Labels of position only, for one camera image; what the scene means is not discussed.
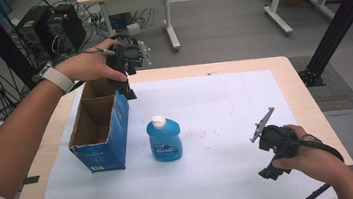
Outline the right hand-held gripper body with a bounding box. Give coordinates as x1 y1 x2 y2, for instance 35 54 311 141
246 104 302 165

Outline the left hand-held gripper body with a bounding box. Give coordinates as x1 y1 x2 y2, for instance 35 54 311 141
103 30 155 88

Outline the blue cardboard box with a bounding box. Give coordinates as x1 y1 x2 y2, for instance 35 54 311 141
60 74 137 177

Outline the blue bottle with white cap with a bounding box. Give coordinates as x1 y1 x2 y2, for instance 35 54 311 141
144 112 185 165

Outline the person's left hand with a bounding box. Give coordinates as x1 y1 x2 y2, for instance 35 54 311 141
52 36 129 91

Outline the person's right hand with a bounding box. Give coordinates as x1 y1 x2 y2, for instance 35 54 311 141
267 118 347 191

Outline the white table mat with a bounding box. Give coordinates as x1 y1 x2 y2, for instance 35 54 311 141
21 60 339 199

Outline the white wrist watch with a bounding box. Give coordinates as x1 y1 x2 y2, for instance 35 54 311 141
30 60 78 99

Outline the black computer tower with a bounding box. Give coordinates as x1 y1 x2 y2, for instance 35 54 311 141
44 1 90 57
12 4 59 63

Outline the grey floor mat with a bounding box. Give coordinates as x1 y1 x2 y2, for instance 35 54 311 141
287 49 353 117

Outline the grey plug cable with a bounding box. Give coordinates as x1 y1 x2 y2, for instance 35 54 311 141
81 45 117 60

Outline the black wrist strap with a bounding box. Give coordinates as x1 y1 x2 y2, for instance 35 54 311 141
297 130 346 169

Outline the black cable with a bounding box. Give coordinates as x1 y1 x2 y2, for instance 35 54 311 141
290 182 334 199

